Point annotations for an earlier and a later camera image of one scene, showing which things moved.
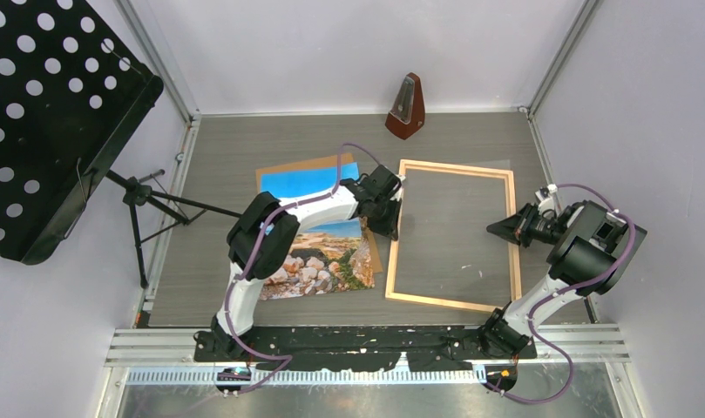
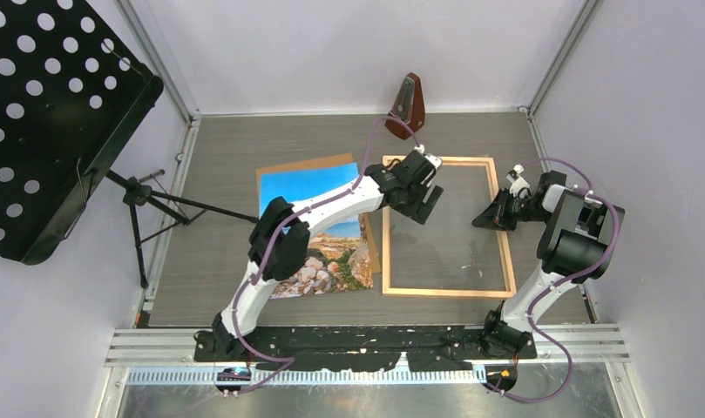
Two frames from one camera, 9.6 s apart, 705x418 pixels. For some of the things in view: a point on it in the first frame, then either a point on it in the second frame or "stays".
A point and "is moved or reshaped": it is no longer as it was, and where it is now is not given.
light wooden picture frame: [516, 282] is moved or reshaped
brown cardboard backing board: [315, 163] stays
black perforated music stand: [60, 96] stays
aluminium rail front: [563, 357] stays
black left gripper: [390, 227] to [413, 212]
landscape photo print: [330, 257] stays
